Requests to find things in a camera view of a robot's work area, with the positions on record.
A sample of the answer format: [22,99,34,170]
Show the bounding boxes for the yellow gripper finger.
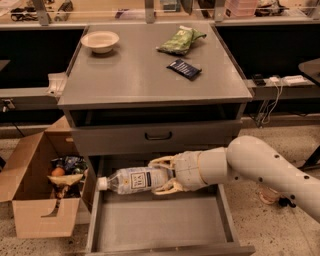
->
[152,178,183,195]
[148,156,174,169]

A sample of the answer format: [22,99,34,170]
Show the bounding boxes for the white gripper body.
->
[173,151,204,191]

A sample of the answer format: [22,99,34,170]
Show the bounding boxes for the clear plastic water bottle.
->
[97,167,173,195]

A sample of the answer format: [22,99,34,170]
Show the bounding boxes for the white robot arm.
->
[149,136,320,222]

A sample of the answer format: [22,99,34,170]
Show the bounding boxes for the closed grey drawer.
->
[72,120,242,156]

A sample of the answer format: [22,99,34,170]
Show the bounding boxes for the open grey bottom drawer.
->
[85,149,256,256]

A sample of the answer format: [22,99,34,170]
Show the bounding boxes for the grey drawer cabinet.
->
[58,22,252,172]

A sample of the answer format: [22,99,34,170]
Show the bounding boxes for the clear plastic jar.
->
[259,187,280,205]

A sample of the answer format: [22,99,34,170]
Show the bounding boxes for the dark blue snack packet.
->
[167,59,202,80]

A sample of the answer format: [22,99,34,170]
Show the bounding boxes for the blue snack bag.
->
[51,156,88,175]

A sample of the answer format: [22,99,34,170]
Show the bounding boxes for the black floor stand leg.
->
[278,198,296,208]

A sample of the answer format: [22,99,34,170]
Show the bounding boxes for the yellow snack bag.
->
[49,174,83,186]

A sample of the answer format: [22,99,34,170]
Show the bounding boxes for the orange fruit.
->
[51,167,65,177]

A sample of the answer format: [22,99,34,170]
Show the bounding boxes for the black power adapter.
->
[252,74,266,86]

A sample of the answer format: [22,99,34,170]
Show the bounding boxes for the green chip bag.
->
[156,25,206,55]

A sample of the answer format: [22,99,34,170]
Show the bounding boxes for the cardboard box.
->
[0,117,95,238]

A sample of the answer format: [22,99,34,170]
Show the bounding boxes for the white charger plug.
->
[269,76,280,83]

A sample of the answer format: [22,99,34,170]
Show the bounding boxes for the white power strip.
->
[283,75,307,86]

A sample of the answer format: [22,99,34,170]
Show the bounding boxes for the white ceramic bowl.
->
[81,31,119,54]

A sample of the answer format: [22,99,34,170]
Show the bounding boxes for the pink plastic basket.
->
[225,0,258,18]

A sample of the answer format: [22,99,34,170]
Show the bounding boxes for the black scissors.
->
[11,7,38,22]

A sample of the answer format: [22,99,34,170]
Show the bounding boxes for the black drawer handle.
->
[144,131,173,141]

